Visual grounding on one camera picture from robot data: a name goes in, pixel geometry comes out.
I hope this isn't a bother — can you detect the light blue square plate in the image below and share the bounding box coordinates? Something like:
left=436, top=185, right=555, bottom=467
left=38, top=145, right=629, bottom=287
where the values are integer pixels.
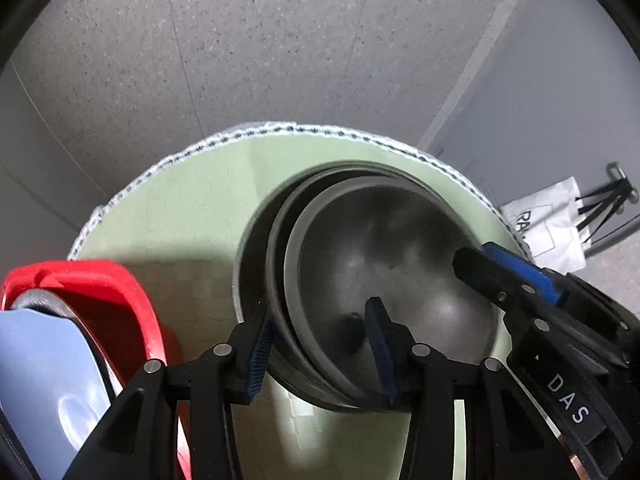
left=0, top=310, right=111, bottom=479

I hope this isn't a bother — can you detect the small steel bowl front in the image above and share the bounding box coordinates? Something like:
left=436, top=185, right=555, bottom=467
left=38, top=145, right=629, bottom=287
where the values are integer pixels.
left=232, top=160, right=415, bottom=404

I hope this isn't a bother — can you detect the grey door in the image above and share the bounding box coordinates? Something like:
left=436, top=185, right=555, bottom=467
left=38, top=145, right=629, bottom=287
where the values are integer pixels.
left=420, top=0, right=639, bottom=206

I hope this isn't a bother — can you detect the round table green tablecloth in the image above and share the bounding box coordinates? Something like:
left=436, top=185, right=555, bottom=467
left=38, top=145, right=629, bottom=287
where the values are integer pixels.
left=70, top=122, right=524, bottom=479

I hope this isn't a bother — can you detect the white tote bag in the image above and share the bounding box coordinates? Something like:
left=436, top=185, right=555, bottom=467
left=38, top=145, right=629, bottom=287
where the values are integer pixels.
left=499, top=174, right=634, bottom=276

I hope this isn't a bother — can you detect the red plastic square basin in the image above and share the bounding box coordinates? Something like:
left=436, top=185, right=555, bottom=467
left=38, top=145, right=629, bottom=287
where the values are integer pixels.
left=1, top=260, right=190, bottom=479

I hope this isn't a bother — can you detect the large steel mixing bowl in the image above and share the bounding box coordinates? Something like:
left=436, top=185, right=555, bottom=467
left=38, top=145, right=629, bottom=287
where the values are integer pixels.
left=9, top=288, right=122, bottom=401

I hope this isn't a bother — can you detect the metal door handle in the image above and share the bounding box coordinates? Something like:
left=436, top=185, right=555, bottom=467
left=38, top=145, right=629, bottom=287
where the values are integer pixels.
left=606, top=162, right=634, bottom=214

